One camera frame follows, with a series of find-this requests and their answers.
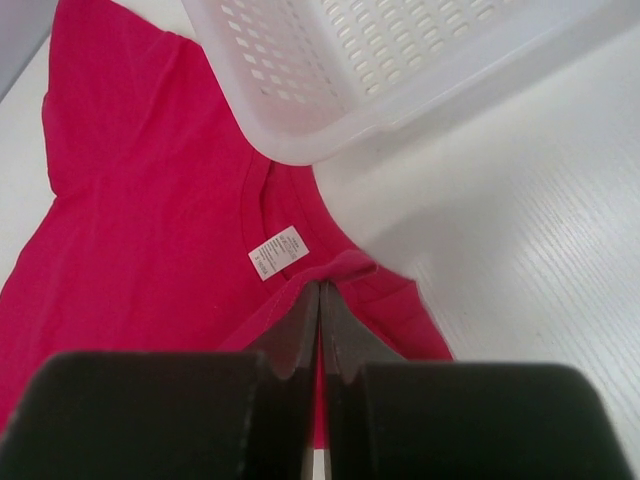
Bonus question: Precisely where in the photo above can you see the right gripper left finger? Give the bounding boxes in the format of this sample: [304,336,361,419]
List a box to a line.
[1,283,319,479]

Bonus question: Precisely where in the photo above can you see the magenta t shirt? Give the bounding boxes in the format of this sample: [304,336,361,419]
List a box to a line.
[1,1,451,420]

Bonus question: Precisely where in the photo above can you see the white plastic basket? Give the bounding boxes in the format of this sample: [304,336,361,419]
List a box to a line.
[184,1,639,165]

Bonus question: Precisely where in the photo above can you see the white garment label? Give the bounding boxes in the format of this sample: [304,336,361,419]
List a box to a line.
[248,225,309,281]

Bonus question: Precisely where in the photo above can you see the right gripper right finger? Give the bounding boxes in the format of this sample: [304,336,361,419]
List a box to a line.
[319,283,633,479]

